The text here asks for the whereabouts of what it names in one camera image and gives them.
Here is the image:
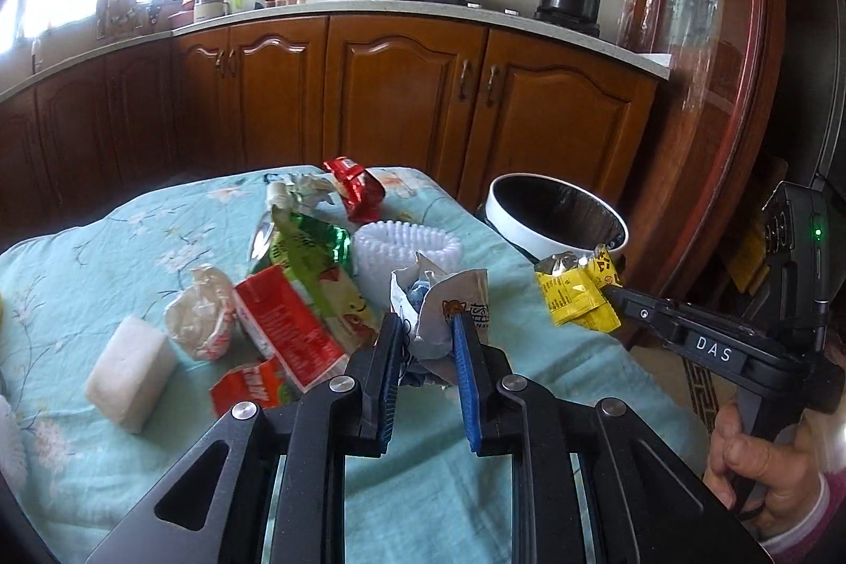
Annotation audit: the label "white foam block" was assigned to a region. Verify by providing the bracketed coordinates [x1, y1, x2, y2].
[85, 315, 178, 434]

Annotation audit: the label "yellow snack wrapper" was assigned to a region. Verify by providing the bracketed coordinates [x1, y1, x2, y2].
[534, 245, 622, 334]

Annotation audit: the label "red torn wrapper piece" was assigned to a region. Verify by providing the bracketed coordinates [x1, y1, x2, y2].
[209, 358, 298, 417]

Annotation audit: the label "right hand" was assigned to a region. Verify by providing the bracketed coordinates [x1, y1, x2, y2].
[704, 402, 823, 540]

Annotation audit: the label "wooden glass door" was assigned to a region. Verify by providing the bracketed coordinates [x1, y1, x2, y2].
[621, 0, 786, 297]

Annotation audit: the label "red white carton box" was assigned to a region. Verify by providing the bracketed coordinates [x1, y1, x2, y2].
[234, 266, 348, 394]

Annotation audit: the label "lower wooden kitchen cabinets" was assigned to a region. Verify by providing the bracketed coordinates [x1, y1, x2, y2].
[2, 13, 661, 245]

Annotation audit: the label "light blue floral tablecloth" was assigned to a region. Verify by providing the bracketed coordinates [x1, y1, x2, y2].
[2, 168, 707, 562]

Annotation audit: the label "red crumpled snack bag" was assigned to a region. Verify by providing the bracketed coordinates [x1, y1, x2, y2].
[323, 156, 386, 225]

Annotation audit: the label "green apple juice pouch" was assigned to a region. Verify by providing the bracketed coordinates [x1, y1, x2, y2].
[250, 202, 379, 354]

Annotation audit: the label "white paper wrapper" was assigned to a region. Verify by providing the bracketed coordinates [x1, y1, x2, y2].
[389, 253, 490, 386]

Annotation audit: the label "white rim trash bin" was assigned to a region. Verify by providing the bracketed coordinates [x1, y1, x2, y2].
[476, 173, 630, 263]

